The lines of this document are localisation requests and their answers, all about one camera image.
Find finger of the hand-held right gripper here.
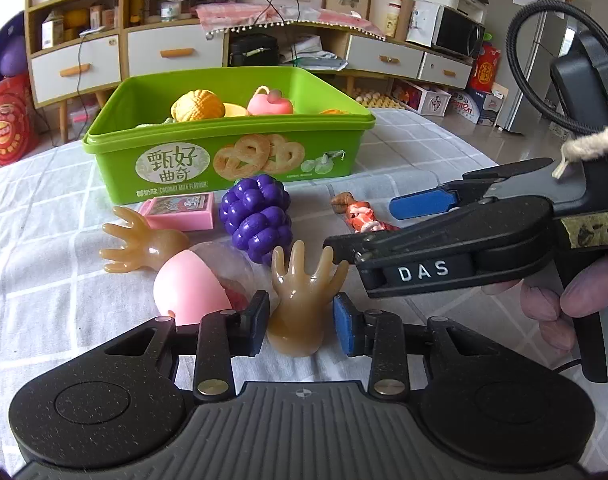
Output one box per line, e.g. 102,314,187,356
323,197,554,266
390,157,557,222

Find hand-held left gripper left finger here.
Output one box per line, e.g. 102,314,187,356
101,290,271,403

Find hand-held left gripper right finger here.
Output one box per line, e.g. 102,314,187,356
332,292,492,397

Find tan sticky hand toy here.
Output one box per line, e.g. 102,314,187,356
267,240,349,358
100,206,191,275

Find pink toy peach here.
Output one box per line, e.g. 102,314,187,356
247,86,295,116

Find green plastic box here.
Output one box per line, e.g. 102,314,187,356
82,66,377,200

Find toy corn cob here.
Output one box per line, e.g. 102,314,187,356
134,89,225,129

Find person's right hand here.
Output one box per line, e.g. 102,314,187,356
486,255,608,351

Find small orange figurine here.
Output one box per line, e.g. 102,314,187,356
331,191,401,234

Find pink clear capsule ball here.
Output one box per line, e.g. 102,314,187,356
153,241,259,328

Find white cartoon toy box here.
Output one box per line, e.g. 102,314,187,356
391,80,452,117

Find blue white carton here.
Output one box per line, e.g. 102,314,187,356
449,87,505,126

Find purple toy grapes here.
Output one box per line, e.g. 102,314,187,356
220,174,292,265

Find yellow egg tray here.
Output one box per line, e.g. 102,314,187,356
351,87,405,110

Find white cabinet drawer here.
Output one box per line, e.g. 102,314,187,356
418,54,472,90
127,25,225,77
345,35,425,80
31,35,121,106

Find pink card box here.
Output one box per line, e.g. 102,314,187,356
138,192,217,232

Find red gift box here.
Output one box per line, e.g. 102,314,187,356
470,42,502,94

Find black microwave oven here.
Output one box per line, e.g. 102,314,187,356
431,6,486,59

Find grey refrigerator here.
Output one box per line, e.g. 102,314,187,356
498,0,578,134

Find black bag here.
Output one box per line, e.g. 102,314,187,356
228,34,279,68

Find pink tasselled cloth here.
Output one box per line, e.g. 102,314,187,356
194,2,387,41

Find red printed bag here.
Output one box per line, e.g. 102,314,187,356
0,74,40,167

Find wooden cabinet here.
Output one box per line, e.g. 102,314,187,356
24,0,477,145

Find purple plush toy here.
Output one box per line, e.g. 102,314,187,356
0,12,30,89

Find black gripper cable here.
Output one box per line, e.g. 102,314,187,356
506,2,602,137

